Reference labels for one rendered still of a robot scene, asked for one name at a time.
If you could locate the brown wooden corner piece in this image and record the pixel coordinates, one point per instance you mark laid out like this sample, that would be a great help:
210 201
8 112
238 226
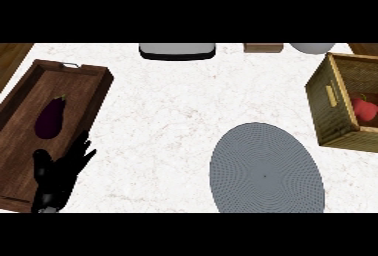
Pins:
366 48

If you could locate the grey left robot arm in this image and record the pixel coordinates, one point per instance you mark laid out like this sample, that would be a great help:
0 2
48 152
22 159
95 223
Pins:
48 207

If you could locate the white and black appliance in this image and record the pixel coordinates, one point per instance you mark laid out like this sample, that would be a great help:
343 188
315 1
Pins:
177 50

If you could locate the dark wooden serving tray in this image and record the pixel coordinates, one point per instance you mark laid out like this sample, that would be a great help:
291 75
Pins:
30 110

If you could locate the purple eggplant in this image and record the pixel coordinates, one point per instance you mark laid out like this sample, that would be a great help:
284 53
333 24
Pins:
50 117

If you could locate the small wooden block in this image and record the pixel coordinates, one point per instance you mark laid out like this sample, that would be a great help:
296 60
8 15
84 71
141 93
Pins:
263 47

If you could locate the red bell pepper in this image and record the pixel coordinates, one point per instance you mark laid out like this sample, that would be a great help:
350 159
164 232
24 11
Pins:
365 108

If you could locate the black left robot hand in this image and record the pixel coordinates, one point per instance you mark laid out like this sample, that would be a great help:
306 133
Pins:
58 173

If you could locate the round grey woven placemat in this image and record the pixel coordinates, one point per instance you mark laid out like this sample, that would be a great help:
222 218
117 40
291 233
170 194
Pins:
266 170

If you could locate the square wicker basket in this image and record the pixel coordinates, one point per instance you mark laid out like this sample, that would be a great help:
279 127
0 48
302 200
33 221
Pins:
340 100

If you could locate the white rounded bowl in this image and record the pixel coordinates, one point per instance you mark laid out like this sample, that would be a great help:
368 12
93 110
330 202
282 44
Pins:
312 47

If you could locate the brown wooden panel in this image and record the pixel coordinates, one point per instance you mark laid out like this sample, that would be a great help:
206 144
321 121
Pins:
11 58

